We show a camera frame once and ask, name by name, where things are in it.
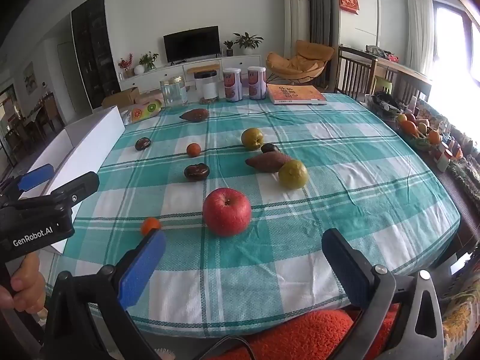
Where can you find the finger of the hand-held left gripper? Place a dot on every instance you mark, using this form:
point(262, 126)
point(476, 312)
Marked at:
point(77, 189)
point(35, 177)

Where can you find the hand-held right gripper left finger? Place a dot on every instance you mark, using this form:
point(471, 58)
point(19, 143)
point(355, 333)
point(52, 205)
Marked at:
point(142, 270)

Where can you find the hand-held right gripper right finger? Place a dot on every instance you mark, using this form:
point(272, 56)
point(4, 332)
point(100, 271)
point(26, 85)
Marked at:
point(345, 270)

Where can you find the small orange mandarin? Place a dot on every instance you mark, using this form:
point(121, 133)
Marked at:
point(150, 226)
point(193, 149)

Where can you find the white cardboard box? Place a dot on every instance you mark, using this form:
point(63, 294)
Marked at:
point(93, 138)

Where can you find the red apple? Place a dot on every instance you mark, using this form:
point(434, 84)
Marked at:
point(227, 212)

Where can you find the green citrus fruit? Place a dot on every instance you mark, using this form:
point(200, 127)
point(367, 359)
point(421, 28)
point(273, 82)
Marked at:
point(293, 174)

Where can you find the dark brown wrinkled fruit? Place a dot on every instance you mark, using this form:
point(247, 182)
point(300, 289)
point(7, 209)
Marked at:
point(196, 171)
point(269, 147)
point(143, 143)

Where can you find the large sweet potato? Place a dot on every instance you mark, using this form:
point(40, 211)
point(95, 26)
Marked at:
point(268, 162)

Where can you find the yellow pear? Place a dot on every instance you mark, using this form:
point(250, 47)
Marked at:
point(251, 138)

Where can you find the person's left hand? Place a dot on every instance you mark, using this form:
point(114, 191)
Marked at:
point(29, 283)

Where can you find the orange fuzzy cushion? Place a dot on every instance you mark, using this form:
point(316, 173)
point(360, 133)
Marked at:
point(307, 333)

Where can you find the green checkered tablecloth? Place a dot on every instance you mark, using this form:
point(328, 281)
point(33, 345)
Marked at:
point(337, 195)

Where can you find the brown cardboard box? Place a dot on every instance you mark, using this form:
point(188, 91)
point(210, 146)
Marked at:
point(122, 97)

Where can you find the fruit print tissue box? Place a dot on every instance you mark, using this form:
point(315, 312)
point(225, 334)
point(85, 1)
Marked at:
point(144, 110)

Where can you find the floral cushion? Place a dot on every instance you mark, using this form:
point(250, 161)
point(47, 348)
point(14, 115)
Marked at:
point(461, 318)

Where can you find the red flower vase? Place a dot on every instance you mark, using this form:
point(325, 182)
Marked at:
point(126, 65)

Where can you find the white round vase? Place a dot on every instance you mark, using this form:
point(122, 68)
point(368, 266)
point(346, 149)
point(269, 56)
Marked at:
point(139, 69)

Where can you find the clear glass jar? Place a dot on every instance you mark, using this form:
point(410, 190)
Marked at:
point(173, 90)

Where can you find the small sweet potato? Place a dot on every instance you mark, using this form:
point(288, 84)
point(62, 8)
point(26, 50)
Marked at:
point(194, 114)

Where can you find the black display cabinet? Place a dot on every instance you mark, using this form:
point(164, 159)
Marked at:
point(93, 45)

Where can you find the leafy potted plant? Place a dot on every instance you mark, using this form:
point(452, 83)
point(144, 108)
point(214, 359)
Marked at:
point(148, 60)

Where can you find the white sideboard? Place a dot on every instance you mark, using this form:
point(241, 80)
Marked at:
point(168, 69)

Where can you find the row of small bottles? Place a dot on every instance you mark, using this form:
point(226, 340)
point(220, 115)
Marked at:
point(446, 155)

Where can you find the basket of fruit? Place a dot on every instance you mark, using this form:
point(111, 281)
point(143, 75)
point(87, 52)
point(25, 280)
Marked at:
point(410, 127)

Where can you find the black lid storage jar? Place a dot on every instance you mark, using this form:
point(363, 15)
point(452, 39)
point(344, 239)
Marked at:
point(206, 86)

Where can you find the black basket of items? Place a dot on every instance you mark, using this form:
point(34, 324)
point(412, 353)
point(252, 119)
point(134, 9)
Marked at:
point(384, 105)

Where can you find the orange cover book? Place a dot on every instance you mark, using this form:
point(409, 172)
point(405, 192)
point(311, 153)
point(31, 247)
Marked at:
point(296, 94)

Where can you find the black flat television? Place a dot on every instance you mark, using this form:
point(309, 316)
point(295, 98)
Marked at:
point(191, 44)

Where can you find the pink labelled can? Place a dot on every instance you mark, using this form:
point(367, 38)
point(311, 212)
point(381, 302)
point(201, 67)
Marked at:
point(232, 84)
point(256, 82)

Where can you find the dark wooden chair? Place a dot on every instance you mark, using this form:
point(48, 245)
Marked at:
point(354, 73)
point(410, 84)

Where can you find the small potted plant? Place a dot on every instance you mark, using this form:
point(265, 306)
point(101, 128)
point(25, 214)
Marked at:
point(229, 48)

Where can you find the wooden side table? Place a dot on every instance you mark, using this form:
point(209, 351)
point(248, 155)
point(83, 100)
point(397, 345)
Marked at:
point(397, 66)

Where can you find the orange lounge chair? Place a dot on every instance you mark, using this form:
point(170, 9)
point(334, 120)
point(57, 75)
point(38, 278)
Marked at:
point(296, 62)

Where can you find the large green potted plant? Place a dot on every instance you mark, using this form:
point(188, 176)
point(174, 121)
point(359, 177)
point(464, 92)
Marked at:
point(247, 41)

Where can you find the white curtain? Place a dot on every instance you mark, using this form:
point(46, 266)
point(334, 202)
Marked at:
point(419, 26)

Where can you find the covered standing air conditioner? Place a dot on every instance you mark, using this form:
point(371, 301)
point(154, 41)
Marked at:
point(296, 18)

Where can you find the grey curtain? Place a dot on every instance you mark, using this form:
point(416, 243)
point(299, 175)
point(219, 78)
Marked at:
point(320, 3)

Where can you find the framed wall picture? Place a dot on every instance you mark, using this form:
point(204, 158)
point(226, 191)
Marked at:
point(29, 77)

